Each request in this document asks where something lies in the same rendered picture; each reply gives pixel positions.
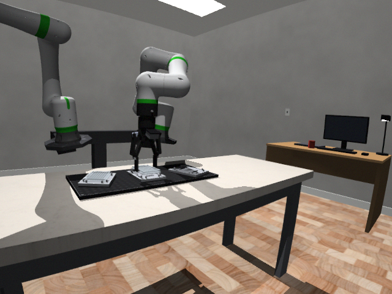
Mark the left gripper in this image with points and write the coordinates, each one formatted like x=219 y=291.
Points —
x=143 y=124

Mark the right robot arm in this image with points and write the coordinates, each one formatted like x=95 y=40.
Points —
x=50 y=32

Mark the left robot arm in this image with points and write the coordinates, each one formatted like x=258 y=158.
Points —
x=151 y=85

